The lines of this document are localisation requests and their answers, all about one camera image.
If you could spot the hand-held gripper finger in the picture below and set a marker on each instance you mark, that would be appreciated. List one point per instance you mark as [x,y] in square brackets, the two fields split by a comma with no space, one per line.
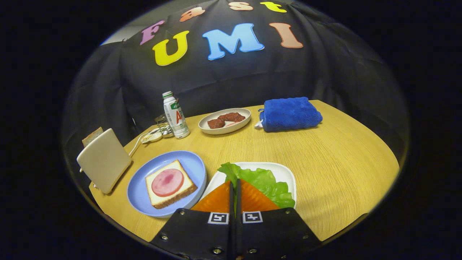
[231,231]
[238,231]

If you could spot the green lettuce leaf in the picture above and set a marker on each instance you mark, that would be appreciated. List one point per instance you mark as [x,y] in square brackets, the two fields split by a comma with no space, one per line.
[267,180]

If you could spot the white bread slice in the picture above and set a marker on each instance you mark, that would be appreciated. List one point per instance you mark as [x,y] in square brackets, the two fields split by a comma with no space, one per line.
[187,187]
[92,136]

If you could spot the white square plate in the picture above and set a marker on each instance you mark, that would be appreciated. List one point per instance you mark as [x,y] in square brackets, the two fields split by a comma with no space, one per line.
[283,173]

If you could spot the pink ham slice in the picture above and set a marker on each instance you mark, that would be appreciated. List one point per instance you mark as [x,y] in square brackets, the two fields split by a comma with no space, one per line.
[232,124]
[168,182]

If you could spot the blue round plate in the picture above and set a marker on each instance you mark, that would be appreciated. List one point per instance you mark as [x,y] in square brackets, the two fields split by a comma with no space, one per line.
[139,191]

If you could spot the dark red meat piece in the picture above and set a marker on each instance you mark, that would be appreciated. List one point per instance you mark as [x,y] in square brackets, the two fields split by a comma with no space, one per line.
[216,123]
[232,116]

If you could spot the beige oval plate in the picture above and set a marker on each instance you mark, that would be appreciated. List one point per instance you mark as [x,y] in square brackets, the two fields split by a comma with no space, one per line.
[245,115]

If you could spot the white sectioned condiment dish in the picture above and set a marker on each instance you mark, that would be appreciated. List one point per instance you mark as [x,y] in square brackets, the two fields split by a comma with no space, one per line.
[151,137]

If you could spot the metal mesh utensil holder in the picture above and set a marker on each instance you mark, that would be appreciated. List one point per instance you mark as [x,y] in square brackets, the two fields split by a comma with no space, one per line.
[164,126]

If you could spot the white drink bottle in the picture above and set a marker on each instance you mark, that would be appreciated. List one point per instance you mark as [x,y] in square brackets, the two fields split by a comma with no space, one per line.
[177,119]

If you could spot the blue folded towel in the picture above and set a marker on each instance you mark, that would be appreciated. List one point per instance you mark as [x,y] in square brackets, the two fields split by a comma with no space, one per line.
[288,113]

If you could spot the cream toaster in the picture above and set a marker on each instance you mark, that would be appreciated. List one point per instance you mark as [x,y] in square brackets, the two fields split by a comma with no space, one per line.
[104,160]

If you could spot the black backdrop cloth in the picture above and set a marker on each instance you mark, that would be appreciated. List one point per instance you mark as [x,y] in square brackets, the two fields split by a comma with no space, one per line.
[231,79]

